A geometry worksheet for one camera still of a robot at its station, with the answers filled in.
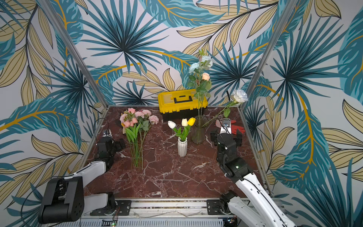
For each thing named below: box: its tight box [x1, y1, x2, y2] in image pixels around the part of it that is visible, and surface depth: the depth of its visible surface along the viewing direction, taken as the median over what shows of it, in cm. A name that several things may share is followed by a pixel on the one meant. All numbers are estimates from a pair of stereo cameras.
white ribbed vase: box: [177, 136, 188, 158], surface depth 83 cm
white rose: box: [202, 89, 249, 128], surface depth 67 cm
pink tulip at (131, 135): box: [122, 120, 136, 169], surface depth 97 cm
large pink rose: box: [127, 107, 136, 122], surface depth 106 cm
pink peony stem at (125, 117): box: [119, 112, 131, 124], surface depth 105 cm
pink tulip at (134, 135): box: [130, 117, 142, 169], surface depth 97 cm
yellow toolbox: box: [157, 88, 208, 122], surface depth 102 cm
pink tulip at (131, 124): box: [129, 120, 137, 167], surface depth 97 cm
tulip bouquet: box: [167, 117, 196, 142], surface depth 75 cm
